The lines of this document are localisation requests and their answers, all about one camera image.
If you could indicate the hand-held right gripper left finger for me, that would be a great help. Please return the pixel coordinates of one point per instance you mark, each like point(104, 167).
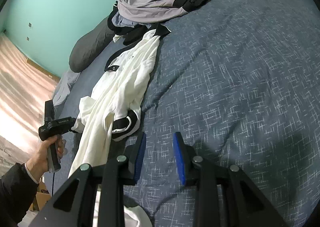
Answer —
point(140, 157)

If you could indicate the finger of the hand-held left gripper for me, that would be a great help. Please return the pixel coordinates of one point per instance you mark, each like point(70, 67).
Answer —
point(67, 123)

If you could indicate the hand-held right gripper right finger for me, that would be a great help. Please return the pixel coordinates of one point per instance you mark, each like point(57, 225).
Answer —
point(180, 159)

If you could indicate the white polo shirt black trim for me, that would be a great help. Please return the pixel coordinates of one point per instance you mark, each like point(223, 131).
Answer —
point(120, 86)

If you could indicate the person's left forearm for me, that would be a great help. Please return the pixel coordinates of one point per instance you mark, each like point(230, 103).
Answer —
point(15, 192)

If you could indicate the person's left hand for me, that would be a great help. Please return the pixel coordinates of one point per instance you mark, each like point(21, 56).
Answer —
point(42, 157)

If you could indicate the light grey duvet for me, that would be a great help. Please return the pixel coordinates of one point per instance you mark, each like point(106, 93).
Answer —
point(65, 86)

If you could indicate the pink curtain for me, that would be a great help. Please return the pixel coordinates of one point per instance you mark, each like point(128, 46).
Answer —
point(20, 97)

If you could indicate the cardboard box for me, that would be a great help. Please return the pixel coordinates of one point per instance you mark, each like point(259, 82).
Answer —
point(41, 197)

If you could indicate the dark grey long pillow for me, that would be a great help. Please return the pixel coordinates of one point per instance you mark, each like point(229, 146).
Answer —
point(85, 49)

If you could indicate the small cream cloth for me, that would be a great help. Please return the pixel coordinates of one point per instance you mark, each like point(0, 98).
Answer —
point(117, 38)

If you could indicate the blue patterned bed sheet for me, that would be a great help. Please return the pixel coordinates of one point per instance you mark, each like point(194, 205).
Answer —
point(237, 79)

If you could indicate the light blue shirt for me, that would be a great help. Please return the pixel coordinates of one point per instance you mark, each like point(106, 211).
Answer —
point(122, 20)

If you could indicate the grey jacket black trim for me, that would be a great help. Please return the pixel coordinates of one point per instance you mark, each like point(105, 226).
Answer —
point(152, 1)

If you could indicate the wooden window frame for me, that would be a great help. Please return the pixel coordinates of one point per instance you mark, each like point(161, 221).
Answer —
point(42, 69)

